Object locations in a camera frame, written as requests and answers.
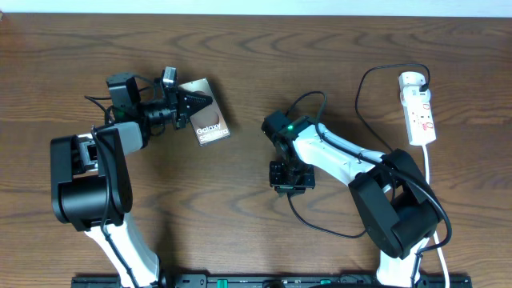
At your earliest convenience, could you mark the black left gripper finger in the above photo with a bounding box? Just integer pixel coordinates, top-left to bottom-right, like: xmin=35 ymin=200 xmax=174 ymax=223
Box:
xmin=178 ymin=88 xmax=213 ymax=108
xmin=189 ymin=107 xmax=209 ymax=125

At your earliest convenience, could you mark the Samsung Galaxy smartphone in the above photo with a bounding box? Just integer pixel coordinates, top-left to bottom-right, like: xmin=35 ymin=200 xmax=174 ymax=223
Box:
xmin=179 ymin=78 xmax=230 ymax=146

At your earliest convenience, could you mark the black charger cable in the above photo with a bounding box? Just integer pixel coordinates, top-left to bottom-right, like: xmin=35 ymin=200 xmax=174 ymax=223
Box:
xmin=286 ymin=62 xmax=431 ymax=240

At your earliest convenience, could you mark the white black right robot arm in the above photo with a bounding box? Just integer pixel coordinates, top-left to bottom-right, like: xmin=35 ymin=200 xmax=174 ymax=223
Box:
xmin=262 ymin=110 xmax=447 ymax=287

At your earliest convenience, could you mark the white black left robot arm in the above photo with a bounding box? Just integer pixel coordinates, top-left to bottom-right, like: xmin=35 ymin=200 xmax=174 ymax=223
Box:
xmin=50 ymin=67 xmax=214 ymax=287

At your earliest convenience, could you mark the white power strip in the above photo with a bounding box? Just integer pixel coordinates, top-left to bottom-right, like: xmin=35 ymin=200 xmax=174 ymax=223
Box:
xmin=398 ymin=71 xmax=436 ymax=146

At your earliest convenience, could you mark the white power strip cord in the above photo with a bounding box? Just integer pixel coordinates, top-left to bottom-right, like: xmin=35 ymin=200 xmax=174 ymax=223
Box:
xmin=421 ymin=144 xmax=451 ymax=288

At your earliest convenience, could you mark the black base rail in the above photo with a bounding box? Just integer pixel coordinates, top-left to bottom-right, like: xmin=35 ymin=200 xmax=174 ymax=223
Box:
xmin=70 ymin=274 xmax=473 ymax=288

